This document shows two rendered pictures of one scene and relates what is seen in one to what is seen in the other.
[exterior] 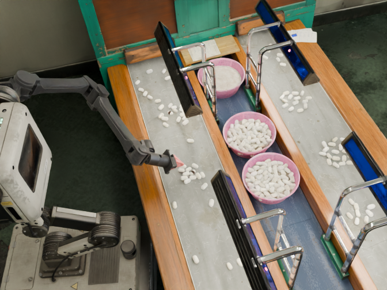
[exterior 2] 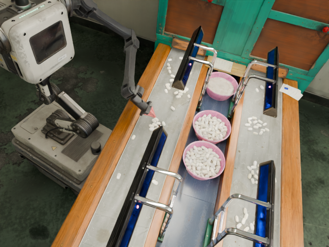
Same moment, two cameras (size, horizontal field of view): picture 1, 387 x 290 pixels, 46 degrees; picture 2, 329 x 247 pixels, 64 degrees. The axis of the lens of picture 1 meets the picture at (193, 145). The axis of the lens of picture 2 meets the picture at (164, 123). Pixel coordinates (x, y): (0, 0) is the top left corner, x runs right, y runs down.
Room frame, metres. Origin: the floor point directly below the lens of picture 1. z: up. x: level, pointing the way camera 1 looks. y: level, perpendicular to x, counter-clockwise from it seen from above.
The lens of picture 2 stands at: (0.22, -0.36, 2.15)
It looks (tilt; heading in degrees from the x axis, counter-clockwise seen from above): 52 degrees down; 19
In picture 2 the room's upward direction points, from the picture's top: 11 degrees clockwise
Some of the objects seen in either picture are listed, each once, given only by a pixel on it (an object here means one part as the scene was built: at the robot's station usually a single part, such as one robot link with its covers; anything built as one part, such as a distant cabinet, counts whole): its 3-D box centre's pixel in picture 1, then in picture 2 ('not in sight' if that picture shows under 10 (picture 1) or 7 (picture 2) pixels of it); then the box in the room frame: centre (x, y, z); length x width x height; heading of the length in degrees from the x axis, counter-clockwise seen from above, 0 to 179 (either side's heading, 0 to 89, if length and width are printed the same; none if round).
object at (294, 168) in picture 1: (270, 180); (202, 162); (1.13, -0.34, 0.72); 0.27 x 0.27 x 0.10
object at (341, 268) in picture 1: (362, 229); (234, 231); (0.75, -0.62, 0.90); 0.20 x 0.19 x 0.45; 11
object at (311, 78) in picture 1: (284, 37); (273, 78); (1.72, -0.51, 1.08); 0.62 x 0.08 x 0.07; 11
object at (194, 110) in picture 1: (175, 65); (190, 54); (1.62, 0.04, 1.08); 0.62 x 0.08 x 0.07; 11
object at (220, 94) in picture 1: (221, 80); (220, 87); (1.84, -0.20, 0.72); 0.27 x 0.27 x 0.10
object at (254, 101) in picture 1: (268, 68); (250, 94); (1.70, -0.43, 0.90); 0.20 x 0.19 x 0.45; 11
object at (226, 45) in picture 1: (209, 49); (225, 66); (2.05, -0.16, 0.77); 0.33 x 0.15 x 0.01; 101
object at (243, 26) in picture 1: (260, 23); (269, 68); (2.17, -0.48, 0.83); 0.30 x 0.06 x 0.07; 101
